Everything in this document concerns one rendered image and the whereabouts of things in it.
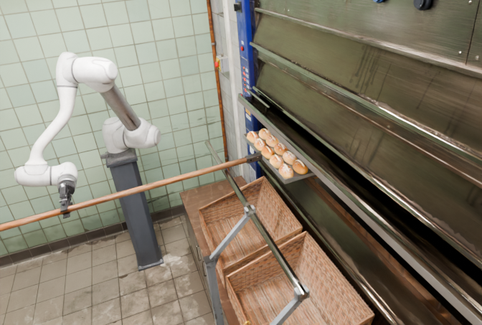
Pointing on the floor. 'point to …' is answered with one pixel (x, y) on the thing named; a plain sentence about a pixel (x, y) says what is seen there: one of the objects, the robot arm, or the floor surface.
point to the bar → (301, 293)
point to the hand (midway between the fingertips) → (65, 209)
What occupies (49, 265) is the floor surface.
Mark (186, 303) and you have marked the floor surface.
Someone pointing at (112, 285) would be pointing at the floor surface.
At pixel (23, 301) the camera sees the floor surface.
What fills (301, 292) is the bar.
